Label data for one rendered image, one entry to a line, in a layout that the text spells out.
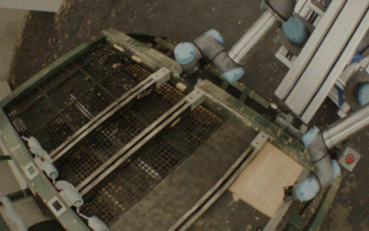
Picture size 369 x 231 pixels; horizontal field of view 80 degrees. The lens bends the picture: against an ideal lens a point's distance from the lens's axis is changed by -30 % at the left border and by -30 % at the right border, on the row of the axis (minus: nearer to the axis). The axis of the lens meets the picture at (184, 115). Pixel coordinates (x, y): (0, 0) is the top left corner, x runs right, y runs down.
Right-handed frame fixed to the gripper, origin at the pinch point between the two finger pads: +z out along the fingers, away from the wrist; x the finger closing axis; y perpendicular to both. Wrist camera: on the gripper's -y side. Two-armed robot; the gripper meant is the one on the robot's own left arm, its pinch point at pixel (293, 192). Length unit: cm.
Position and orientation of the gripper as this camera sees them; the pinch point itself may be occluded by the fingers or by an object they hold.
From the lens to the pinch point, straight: 130.0
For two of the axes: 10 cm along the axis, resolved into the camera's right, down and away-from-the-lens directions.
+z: 1.5, 3.0, 9.4
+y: -9.8, 1.3, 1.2
